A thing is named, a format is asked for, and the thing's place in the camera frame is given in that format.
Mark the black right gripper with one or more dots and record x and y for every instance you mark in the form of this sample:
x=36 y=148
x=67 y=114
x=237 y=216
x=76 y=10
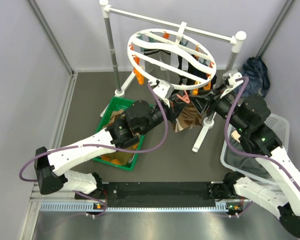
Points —
x=213 y=101

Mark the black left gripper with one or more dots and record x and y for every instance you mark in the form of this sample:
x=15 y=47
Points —
x=175 y=108

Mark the brown striped sock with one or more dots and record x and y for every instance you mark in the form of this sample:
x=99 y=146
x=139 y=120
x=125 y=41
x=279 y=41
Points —
x=188 y=118

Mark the pink clip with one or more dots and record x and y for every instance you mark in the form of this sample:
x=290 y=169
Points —
x=185 y=97

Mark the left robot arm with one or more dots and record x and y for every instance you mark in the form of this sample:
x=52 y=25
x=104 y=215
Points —
x=53 y=168

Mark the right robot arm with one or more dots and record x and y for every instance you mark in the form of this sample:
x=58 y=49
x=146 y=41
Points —
x=260 y=142

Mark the dark navy hanging socks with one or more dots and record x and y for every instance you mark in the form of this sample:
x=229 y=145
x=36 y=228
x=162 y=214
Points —
x=192 y=70

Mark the white round sock hanger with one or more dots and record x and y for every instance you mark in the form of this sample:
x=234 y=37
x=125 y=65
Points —
x=163 y=56

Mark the blue clothes pile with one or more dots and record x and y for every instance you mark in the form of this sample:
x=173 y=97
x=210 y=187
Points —
x=257 y=72

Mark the white drying rack stand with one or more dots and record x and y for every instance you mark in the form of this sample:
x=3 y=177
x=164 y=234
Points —
x=173 y=39

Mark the green plastic bin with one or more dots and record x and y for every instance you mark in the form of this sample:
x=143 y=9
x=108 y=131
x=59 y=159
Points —
x=112 y=121

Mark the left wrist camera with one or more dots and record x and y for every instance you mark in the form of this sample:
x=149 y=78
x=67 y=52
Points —
x=162 y=89

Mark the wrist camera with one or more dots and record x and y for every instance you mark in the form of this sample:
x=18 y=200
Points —
x=162 y=89
x=232 y=79

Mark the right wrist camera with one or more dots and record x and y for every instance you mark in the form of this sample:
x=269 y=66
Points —
x=232 y=79

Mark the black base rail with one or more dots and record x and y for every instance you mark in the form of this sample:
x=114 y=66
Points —
x=159 y=194

